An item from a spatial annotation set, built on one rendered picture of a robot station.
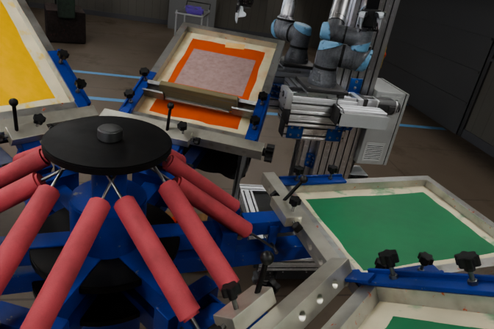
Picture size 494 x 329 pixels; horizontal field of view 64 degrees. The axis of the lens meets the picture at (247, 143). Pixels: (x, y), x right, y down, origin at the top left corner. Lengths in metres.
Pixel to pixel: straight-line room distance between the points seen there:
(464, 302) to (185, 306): 0.55
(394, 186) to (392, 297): 1.01
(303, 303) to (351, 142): 1.74
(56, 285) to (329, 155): 1.91
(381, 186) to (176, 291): 1.22
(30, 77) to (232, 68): 0.91
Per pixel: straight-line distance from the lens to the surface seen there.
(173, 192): 0.99
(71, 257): 0.90
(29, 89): 1.81
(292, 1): 2.61
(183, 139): 1.54
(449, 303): 0.94
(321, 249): 1.24
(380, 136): 2.53
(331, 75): 2.10
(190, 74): 2.03
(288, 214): 1.28
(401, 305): 0.98
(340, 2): 1.90
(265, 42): 2.23
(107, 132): 1.03
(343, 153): 2.55
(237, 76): 2.02
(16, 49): 1.95
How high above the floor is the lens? 1.77
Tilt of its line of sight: 24 degrees down
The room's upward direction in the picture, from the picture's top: 10 degrees clockwise
